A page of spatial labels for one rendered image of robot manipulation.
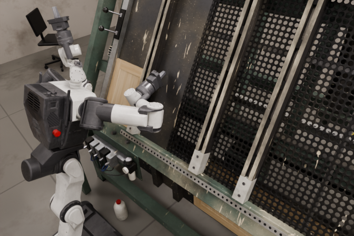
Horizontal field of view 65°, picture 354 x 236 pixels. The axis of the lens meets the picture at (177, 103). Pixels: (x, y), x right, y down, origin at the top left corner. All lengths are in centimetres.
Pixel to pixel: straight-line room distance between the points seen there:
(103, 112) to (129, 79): 61
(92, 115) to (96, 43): 93
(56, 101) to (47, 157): 32
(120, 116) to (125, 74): 66
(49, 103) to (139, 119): 41
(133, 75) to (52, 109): 65
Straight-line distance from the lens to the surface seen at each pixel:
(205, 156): 149
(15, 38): 549
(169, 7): 167
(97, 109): 132
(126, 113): 127
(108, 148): 195
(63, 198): 181
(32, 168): 158
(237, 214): 149
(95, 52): 216
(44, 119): 140
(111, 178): 255
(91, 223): 233
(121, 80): 192
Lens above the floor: 210
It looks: 36 degrees down
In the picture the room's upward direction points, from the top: 3 degrees counter-clockwise
